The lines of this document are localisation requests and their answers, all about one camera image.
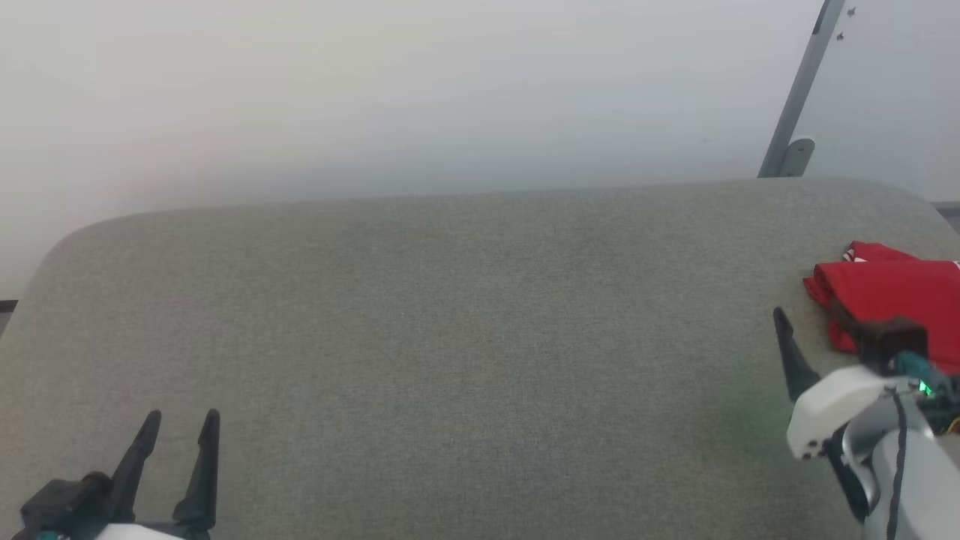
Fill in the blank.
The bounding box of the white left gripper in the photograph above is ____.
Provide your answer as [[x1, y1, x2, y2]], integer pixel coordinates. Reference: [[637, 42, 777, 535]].
[[91, 408, 221, 540]]

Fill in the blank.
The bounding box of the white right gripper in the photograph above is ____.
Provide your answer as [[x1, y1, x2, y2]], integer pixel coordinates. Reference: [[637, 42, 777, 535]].
[[772, 305, 914, 461]]

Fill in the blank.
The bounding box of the red and white garment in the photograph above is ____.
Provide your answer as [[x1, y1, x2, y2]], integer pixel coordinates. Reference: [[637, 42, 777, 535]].
[[802, 240, 960, 377]]

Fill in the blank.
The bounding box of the grey fabric sofa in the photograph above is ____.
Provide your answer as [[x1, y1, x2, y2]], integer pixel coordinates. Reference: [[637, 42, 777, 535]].
[[0, 178, 960, 540]]

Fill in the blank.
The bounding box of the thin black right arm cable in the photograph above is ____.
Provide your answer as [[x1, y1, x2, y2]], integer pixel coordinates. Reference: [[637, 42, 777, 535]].
[[883, 386, 910, 540]]

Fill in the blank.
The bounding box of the grey metal post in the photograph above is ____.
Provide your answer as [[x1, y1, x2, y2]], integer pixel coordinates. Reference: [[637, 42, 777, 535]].
[[757, 0, 848, 179]]

